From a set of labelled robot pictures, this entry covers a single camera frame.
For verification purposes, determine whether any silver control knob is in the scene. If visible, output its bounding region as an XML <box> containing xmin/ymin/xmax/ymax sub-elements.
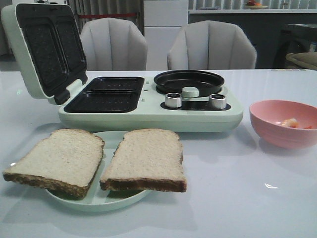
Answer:
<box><xmin>164</xmin><ymin>92</ymin><xmax>182</xmax><ymax>108</ymax></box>
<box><xmin>209</xmin><ymin>94</ymin><xmax>227</xmax><ymax>110</ymax></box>

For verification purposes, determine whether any beige sofa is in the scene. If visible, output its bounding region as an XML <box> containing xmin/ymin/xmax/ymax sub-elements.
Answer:
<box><xmin>285</xmin><ymin>52</ymin><xmax>317</xmax><ymax>70</ymax></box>

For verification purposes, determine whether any grey upholstered chair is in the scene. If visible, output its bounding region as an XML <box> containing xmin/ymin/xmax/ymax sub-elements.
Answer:
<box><xmin>167</xmin><ymin>20</ymin><xmax>257</xmax><ymax>70</ymax></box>
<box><xmin>80</xmin><ymin>18</ymin><xmax>148</xmax><ymax>71</ymax></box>

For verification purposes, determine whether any dark kitchen counter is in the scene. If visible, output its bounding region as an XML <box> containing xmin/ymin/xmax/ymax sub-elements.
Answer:
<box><xmin>188</xmin><ymin>9</ymin><xmax>317</xmax><ymax>69</ymax></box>

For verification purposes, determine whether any grey curtain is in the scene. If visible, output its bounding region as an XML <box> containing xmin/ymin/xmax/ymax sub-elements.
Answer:
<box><xmin>67</xmin><ymin>0</ymin><xmax>144</xmax><ymax>34</ymax></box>

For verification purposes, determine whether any left grey upholstered chair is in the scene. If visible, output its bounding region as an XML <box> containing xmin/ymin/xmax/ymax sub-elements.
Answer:
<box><xmin>80</xmin><ymin>18</ymin><xmax>148</xmax><ymax>71</ymax></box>

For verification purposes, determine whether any shrimp in bowl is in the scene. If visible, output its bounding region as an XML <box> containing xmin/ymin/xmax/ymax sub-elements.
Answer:
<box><xmin>280</xmin><ymin>118</ymin><xmax>299</xmax><ymax>128</ymax></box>

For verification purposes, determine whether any mint green round plate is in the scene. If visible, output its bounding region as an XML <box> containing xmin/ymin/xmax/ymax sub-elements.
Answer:
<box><xmin>47</xmin><ymin>131</ymin><xmax>151</xmax><ymax>212</ymax></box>

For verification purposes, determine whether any white refrigerator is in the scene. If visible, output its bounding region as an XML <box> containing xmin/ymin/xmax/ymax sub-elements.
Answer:
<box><xmin>143</xmin><ymin>0</ymin><xmax>188</xmax><ymax>70</ymax></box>

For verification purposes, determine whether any bread slice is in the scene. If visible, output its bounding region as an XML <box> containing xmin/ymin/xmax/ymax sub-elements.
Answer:
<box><xmin>2</xmin><ymin>129</ymin><xmax>105</xmax><ymax>199</ymax></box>
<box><xmin>100</xmin><ymin>128</ymin><xmax>187</xmax><ymax>192</ymax></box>

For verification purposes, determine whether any mint green sandwich maker lid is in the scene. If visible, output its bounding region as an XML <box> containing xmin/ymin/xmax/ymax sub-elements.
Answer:
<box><xmin>1</xmin><ymin>3</ymin><xmax>88</xmax><ymax>105</ymax></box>

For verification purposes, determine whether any right silver control knob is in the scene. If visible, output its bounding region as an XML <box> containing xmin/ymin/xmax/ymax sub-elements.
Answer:
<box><xmin>209</xmin><ymin>94</ymin><xmax>227</xmax><ymax>110</ymax></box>

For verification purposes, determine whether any pink bowl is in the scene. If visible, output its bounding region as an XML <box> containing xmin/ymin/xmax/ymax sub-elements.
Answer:
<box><xmin>249</xmin><ymin>100</ymin><xmax>317</xmax><ymax>149</ymax></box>

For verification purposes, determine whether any right grey upholstered chair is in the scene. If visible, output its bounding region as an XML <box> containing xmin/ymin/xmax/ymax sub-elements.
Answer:
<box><xmin>167</xmin><ymin>20</ymin><xmax>257</xmax><ymax>70</ymax></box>

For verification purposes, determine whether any left silver control knob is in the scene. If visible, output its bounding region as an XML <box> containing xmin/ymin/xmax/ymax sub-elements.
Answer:
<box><xmin>164</xmin><ymin>92</ymin><xmax>182</xmax><ymax>108</ymax></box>

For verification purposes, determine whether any fruit plate on counter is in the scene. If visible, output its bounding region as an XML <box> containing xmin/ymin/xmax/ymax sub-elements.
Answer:
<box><xmin>245</xmin><ymin>0</ymin><xmax>268</xmax><ymax>9</ymax></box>

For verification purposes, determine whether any mint green sandwich maker base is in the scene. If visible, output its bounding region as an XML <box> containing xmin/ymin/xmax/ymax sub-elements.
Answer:
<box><xmin>58</xmin><ymin>76</ymin><xmax>243</xmax><ymax>132</ymax></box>

